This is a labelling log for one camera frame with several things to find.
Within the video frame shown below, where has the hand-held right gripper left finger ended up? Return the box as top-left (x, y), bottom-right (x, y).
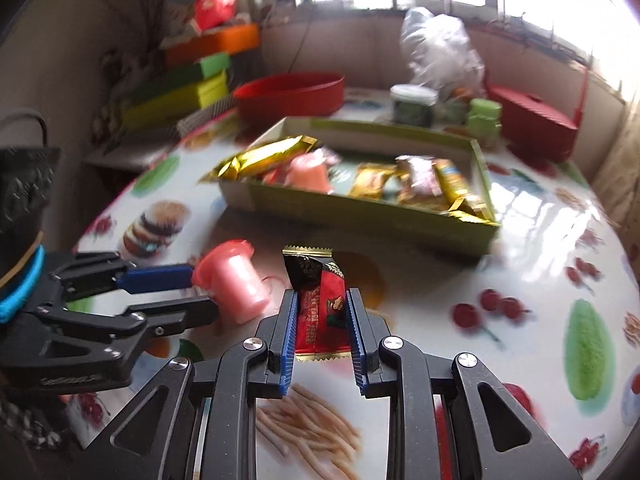
top-left (80, 287), bottom-right (301, 480)

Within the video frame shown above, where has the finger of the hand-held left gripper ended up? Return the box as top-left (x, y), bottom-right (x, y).
top-left (40, 296), bottom-right (221, 338)
top-left (47, 251), bottom-right (196, 301)

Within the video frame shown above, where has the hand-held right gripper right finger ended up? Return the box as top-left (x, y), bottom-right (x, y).
top-left (345, 287), bottom-right (583, 480)

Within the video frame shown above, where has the red black snack packet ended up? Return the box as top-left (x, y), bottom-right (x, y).
top-left (281, 245), bottom-right (351, 363)

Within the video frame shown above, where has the pink jelly cup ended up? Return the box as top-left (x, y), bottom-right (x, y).
top-left (192, 240), bottom-right (273, 325)
top-left (280, 152), bottom-right (336, 195)

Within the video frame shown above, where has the green cardboard box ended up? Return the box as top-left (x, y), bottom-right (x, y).
top-left (217, 116), bottom-right (501, 260)

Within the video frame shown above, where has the small yellow snack packet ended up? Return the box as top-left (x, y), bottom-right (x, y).
top-left (348, 162), bottom-right (398, 201)

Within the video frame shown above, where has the long gold snack packet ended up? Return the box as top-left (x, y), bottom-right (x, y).
top-left (200, 135), bottom-right (318, 183)

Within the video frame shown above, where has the small brown snack packet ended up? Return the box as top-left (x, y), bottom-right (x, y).
top-left (395, 156), bottom-right (448, 206)

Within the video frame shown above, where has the medium gold snack packet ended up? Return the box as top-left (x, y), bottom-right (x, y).
top-left (432, 158), bottom-right (498, 223)

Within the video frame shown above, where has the yellow gift box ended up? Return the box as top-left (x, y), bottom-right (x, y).
top-left (120, 71), bottom-right (228, 128)

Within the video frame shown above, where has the dark green gift box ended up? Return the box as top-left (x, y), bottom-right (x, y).
top-left (135, 52), bottom-right (232, 98)

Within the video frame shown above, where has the red bowl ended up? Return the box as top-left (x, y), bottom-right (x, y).
top-left (232, 72), bottom-right (346, 121)

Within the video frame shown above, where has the white lidded jar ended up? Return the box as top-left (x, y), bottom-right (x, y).
top-left (390, 84), bottom-right (438, 128)

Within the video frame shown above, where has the orange gift box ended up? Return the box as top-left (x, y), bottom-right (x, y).
top-left (162, 22), bottom-right (261, 68)

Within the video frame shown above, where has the small green jar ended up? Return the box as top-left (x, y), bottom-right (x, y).
top-left (467, 98), bottom-right (502, 141)

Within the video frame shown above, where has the cartoon printed bag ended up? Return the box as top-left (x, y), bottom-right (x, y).
top-left (150, 0), bottom-right (201, 43)

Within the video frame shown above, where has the clear plastic bag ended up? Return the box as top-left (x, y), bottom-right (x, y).
top-left (400, 7), bottom-right (486, 96)

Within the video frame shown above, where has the patterned curtain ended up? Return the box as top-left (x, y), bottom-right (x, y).
top-left (590, 105), bottom-right (640, 231)

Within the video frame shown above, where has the red basket with handle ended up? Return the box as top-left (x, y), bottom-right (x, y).
top-left (485, 62), bottom-right (588, 163)

